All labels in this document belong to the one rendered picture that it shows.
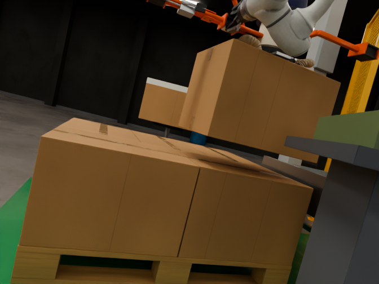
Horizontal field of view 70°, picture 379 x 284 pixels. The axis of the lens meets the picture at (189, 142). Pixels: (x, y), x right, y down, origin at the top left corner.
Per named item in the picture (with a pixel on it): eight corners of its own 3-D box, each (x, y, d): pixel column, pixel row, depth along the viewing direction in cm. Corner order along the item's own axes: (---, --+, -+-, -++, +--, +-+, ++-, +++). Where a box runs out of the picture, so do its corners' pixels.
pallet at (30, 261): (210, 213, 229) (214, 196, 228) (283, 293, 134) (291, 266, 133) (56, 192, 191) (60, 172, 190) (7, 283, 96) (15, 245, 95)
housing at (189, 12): (190, 18, 126) (193, 9, 126) (194, 14, 119) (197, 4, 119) (176, 13, 124) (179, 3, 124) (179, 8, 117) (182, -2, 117)
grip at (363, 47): (360, 62, 125) (364, 51, 125) (378, 59, 117) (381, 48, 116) (347, 56, 122) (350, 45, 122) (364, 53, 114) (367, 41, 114)
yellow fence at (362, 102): (307, 217, 298) (362, 26, 282) (317, 220, 295) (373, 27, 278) (314, 244, 216) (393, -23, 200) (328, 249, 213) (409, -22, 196)
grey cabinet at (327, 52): (328, 74, 260) (337, 42, 257) (333, 73, 255) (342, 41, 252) (312, 67, 253) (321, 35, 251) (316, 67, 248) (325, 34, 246)
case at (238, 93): (267, 149, 168) (285, 85, 165) (317, 163, 131) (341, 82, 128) (177, 125, 146) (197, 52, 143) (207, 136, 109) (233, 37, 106)
